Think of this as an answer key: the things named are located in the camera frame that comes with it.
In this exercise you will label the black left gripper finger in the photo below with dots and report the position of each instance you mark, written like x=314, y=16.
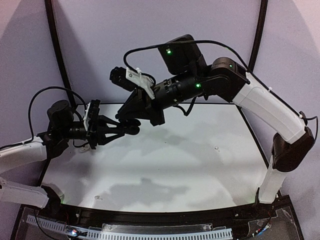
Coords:
x=104, y=121
x=107, y=136

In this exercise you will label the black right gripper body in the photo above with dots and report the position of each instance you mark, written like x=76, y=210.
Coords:
x=149, y=104

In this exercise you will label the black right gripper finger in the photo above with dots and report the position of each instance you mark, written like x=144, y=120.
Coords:
x=132, y=101
x=133, y=113

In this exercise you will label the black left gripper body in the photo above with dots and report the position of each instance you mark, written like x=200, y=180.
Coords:
x=96, y=131

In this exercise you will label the black earbud charging case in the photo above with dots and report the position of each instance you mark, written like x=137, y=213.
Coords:
x=131, y=126

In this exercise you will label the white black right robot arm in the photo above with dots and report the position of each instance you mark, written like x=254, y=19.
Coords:
x=234, y=82

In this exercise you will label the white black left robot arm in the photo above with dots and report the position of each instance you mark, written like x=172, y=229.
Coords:
x=47, y=145

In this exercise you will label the small green circuit board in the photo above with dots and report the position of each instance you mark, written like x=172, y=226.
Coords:
x=72, y=231

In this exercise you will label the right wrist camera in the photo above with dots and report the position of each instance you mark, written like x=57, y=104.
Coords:
x=129, y=80

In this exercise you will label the white slotted cable duct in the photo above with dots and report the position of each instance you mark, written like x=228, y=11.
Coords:
x=129, y=232

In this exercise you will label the black left frame post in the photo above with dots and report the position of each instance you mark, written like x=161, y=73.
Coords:
x=50, y=15

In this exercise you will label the black frame post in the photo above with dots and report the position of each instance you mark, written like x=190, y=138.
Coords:
x=258, y=33
x=50, y=15

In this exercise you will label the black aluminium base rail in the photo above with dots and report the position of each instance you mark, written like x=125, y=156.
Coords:
x=237, y=216

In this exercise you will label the black right frame post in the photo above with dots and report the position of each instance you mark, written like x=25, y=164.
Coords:
x=258, y=33

